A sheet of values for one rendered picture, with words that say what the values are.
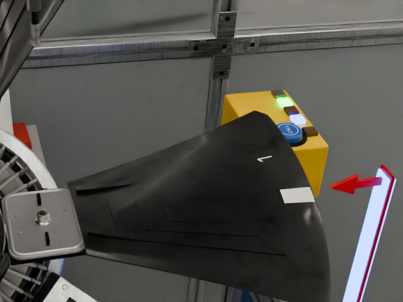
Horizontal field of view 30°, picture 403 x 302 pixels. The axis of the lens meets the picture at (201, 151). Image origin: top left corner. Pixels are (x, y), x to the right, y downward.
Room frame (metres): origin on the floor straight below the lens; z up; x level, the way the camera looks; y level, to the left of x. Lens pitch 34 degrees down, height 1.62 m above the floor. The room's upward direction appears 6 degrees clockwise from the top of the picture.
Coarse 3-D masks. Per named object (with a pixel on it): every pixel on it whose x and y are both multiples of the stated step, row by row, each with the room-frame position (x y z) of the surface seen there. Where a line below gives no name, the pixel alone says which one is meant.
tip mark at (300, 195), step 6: (282, 192) 0.58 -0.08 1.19; (288, 192) 0.59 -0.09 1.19; (294, 192) 0.59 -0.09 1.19; (300, 192) 0.59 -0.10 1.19; (306, 192) 0.59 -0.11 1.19; (288, 198) 0.58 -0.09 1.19; (294, 198) 0.58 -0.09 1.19; (300, 198) 0.58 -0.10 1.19; (306, 198) 0.58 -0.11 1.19; (312, 198) 0.59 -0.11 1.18
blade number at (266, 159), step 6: (264, 150) 0.63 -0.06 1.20; (270, 150) 0.63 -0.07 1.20; (252, 156) 0.62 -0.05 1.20; (258, 156) 0.62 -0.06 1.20; (264, 156) 0.63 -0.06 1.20; (270, 156) 0.63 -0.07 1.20; (276, 156) 0.63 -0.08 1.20; (258, 162) 0.62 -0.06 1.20; (264, 162) 0.62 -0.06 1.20; (270, 162) 0.62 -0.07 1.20; (276, 162) 0.62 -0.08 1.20
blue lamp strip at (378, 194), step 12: (384, 180) 0.63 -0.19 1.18; (372, 192) 0.64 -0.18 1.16; (384, 192) 0.62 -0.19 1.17; (372, 204) 0.64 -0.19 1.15; (372, 216) 0.63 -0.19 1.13; (372, 228) 0.63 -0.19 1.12; (360, 240) 0.64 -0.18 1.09; (372, 240) 0.63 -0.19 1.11; (360, 252) 0.64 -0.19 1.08; (360, 264) 0.63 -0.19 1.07; (360, 276) 0.63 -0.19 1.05; (348, 288) 0.64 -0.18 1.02; (348, 300) 0.63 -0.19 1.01
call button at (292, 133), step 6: (282, 126) 0.88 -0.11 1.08; (288, 126) 0.88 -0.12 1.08; (294, 126) 0.88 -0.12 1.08; (282, 132) 0.86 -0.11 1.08; (288, 132) 0.87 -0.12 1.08; (294, 132) 0.87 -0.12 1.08; (300, 132) 0.87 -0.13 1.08; (288, 138) 0.85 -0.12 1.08; (294, 138) 0.86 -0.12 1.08; (300, 138) 0.87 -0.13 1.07
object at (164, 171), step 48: (192, 144) 0.63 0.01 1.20; (240, 144) 0.64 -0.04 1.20; (288, 144) 0.65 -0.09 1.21; (96, 192) 0.55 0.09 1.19; (144, 192) 0.56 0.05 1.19; (192, 192) 0.57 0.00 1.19; (240, 192) 0.57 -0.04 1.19; (96, 240) 0.49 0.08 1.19; (144, 240) 0.50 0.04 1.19; (192, 240) 0.51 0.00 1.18; (240, 240) 0.52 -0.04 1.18; (288, 240) 0.53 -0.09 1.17; (240, 288) 0.48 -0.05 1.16; (288, 288) 0.49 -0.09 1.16
